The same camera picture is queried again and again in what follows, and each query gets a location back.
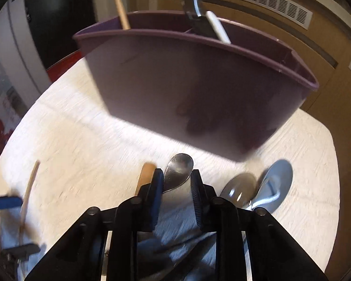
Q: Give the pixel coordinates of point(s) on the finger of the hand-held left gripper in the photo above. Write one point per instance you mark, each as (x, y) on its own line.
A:
(20, 250)
(7, 202)

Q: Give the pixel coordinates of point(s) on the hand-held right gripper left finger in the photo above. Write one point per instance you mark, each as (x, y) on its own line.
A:
(156, 199)

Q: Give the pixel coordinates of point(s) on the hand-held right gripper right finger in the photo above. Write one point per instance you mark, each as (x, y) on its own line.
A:
(196, 199)

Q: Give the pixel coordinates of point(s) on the brown wooden spoon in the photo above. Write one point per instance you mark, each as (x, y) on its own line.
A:
(144, 175)

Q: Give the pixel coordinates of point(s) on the wooden chopstick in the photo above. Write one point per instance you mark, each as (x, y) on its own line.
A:
(121, 11)
(30, 181)

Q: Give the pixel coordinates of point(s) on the metal spoon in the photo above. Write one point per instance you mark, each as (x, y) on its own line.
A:
(178, 169)

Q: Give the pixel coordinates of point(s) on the dark translucent slotted spoon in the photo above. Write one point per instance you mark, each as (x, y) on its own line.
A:
(239, 188)
(197, 20)

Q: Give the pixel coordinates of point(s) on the blue-grey rice paddle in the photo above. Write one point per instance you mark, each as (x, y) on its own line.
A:
(276, 181)

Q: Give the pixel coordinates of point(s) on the purple utensil holder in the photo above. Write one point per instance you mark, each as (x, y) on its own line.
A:
(178, 93)

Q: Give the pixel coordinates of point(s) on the white plastic spoon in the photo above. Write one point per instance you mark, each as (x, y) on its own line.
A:
(219, 29)

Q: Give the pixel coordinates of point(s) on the white textured tablecloth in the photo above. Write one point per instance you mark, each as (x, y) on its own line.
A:
(90, 152)

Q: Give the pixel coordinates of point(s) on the red door mat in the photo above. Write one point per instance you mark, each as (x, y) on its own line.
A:
(61, 63)

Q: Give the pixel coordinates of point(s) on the dark entry door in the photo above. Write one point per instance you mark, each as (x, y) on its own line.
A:
(61, 20)

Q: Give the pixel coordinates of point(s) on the long vent grille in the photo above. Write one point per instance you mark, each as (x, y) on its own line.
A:
(251, 3)

